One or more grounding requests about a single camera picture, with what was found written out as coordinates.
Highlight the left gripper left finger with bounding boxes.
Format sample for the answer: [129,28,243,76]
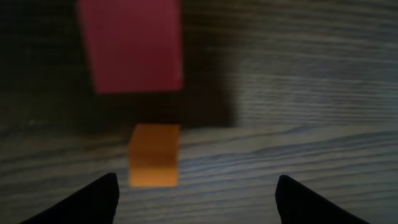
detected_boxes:
[18,172,121,224]

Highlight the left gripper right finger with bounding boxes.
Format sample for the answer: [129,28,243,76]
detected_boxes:
[274,174,371,224]

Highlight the orange cube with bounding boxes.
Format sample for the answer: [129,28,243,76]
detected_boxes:
[127,123,181,189]

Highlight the red cube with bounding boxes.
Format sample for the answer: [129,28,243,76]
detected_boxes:
[76,0,184,95]

